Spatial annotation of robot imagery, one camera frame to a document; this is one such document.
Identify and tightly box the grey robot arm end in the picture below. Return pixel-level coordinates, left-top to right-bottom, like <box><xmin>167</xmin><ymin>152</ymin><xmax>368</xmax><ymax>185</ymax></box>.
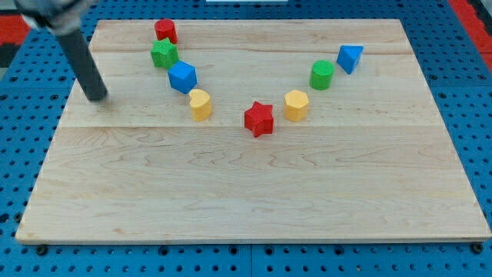
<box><xmin>13</xmin><ymin>0</ymin><xmax>98</xmax><ymax>36</ymax></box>

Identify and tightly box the blue triangle block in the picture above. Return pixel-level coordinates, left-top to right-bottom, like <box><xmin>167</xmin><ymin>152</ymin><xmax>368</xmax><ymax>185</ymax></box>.
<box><xmin>337</xmin><ymin>45</ymin><xmax>364</xmax><ymax>75</ymax></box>

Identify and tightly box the red star block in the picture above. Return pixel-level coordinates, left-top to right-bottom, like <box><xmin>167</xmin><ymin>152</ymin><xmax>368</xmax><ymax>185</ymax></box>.
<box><xmin>244</xmin><ymin>102</ymin><xmax>274</xmax><ymax>138</ymax></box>

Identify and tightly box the wooden board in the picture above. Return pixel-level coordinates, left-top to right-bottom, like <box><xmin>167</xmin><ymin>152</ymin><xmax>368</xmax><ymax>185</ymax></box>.
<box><xmin>16</xmin><ymin>19</ymin><xmax>491</xmax><ymax>245</ymax></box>

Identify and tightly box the yellow heart block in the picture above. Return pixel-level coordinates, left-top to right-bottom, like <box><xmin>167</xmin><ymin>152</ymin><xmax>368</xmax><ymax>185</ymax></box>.
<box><xmin>189</xmin><ymin>89</ymin><xmax>212</xmax><ymax>122</ymax></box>

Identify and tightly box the yellow hexagon block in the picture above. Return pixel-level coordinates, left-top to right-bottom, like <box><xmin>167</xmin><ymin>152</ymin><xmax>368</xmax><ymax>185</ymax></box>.
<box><xmin>283</xmin><ymin>90</ymin><xmax>309</xmax><ymax>122</ymax></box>

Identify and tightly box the blue cube block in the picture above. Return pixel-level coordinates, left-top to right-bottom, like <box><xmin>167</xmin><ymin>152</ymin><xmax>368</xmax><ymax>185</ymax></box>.
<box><xmin>168</xmin><ymin>61</ymin><xmax>198</xmax><ymax>94</ymax></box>

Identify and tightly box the green cylinder block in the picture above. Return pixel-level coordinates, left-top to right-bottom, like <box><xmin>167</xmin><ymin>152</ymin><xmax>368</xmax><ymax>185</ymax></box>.
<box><xmin>309</xmin><ymin>60</ymin><xmax>334</xmax><ymax>90</ymax></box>

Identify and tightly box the green star block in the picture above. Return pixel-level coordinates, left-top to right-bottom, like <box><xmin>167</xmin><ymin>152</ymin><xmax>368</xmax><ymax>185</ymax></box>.
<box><xmin>151</xmin><ymin>38</ymin><xmax>179</xmax><ymax>69</ymax></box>

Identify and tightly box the red cylinder block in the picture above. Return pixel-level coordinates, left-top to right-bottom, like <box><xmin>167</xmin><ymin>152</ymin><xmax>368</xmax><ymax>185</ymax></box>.
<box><xmin>154</xmin><ymin>18</ymin><xmax>178</xmax><ymax>44</ymax></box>

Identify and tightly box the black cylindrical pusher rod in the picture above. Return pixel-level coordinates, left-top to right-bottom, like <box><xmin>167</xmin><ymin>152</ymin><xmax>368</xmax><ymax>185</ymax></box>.
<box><xmin>56</xmin><ymin>28</ymin><xmax>108</xmax><ymax>102</ymax></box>

